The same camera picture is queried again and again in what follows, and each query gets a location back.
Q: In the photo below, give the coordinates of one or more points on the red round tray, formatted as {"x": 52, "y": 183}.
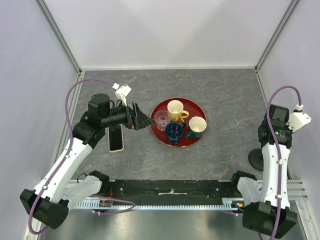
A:
{"x": 194, "y": 111}

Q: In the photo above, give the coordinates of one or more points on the smartphone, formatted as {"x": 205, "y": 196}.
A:
{"x": 115, "y": 138}

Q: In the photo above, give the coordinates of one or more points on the green mug white inside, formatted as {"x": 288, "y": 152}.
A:
{"x": 197, "y": 126}

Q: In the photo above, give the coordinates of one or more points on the yellow mug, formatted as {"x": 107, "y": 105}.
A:
{"x": 175, "y": 108}

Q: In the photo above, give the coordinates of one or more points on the clear faceted glass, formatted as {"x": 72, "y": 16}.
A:
{"x": 162, "y": 119}

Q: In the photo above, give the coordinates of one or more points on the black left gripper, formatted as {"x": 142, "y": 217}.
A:
{"x": 142, "y": 120}

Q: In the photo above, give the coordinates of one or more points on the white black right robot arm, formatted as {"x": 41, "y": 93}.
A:
{"x": 267, "y": 208}

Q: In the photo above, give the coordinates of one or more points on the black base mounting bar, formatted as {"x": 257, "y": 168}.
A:
{"x": 173, "y": 191}

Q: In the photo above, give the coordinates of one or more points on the aluminium rear frame rail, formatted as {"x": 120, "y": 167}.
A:
{"x": 187, "y": 67}

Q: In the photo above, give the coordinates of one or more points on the grey slotted cable duct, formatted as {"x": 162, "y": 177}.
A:
{"x": 226, "y": 204}

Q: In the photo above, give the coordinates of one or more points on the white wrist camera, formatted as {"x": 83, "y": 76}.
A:
{"x": 298, "y": 118}
{"x": 121, "y": 92}

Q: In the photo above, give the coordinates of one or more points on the aluminium right frame post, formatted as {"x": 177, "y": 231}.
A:
{"x": 293, "y": 4}

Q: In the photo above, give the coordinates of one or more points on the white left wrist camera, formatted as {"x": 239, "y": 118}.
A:
{"x": 121, "y": 92}

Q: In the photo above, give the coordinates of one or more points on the black phone stand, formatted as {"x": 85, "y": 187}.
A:
{"x": 255, "y": 159}

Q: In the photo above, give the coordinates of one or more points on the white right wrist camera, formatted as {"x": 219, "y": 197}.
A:
{"x": 298, "y": 118}

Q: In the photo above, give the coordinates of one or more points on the aluminium left frame post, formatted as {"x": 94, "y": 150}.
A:
{"x": 43, "y": 7}

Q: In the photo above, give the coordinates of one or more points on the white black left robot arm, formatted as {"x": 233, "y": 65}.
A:
{"x": 50, "y": 202}

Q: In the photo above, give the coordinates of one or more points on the aluminium frame post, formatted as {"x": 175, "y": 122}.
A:
{"x": 43, "y": 7}
{"x": 293, "y": 4}

